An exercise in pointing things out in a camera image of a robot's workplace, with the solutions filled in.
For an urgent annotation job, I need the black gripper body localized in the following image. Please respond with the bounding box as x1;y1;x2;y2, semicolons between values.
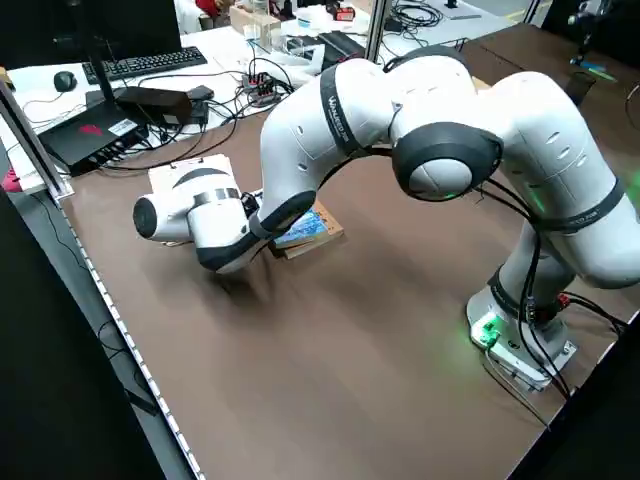
241;190;265;218
567;0;602;37

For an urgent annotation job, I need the blue illustrated book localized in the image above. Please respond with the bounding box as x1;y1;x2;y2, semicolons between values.
272;206;335;251

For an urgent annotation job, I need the black mesh pen holder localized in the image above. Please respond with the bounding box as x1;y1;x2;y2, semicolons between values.
567;71;597;107

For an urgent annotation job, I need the brown kraft cover book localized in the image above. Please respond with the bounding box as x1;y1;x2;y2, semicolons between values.
268;202;346;261

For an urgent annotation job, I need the white paper clipboard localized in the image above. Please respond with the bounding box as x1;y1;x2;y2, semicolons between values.
148;153;236;199

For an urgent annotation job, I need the grey hub with red plugs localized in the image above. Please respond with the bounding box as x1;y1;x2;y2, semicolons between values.
242;72;279;107

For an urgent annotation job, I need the black power brick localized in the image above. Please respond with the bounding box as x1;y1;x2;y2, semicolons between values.
115;85;194;124

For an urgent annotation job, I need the clear acrylic stand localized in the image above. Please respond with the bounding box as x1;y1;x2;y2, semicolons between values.
281;34;327;77

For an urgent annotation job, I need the black keyboard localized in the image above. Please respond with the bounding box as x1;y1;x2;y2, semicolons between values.
81;46;209;85

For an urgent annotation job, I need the aluminium table edge strip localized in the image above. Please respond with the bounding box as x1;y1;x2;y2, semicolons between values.
53;196;207;480

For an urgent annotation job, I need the black box with red logo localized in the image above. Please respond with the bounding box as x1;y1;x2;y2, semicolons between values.
37;102;151;178

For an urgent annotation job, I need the black ribbed device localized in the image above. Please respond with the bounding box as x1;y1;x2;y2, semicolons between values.
318;30;367;59

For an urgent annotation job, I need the black monitor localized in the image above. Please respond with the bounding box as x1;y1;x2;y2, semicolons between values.
0;0;182;119

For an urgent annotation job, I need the pink plastic item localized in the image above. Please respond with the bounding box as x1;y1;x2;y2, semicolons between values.
0;167;24;194

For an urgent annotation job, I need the aluminium frame post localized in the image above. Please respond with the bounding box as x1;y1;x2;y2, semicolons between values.
364;0;389;64

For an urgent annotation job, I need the aluminium corner frame rail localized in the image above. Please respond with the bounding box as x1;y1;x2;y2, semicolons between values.
0;79;76;201

